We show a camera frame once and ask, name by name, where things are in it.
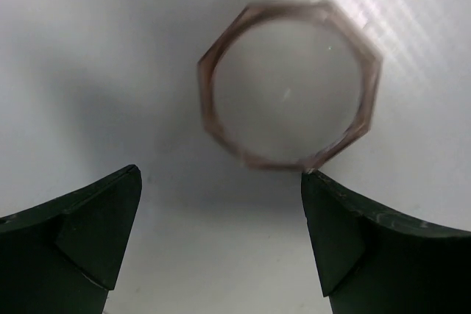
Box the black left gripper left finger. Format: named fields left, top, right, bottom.
left=1, top=165, right=142, bottom=313

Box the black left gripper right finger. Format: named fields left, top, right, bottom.
left=301, top=172, right=470, bottom=313

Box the clear octagonal powder jar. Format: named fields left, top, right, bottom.
left=198, top=0, right=383, bottom=173

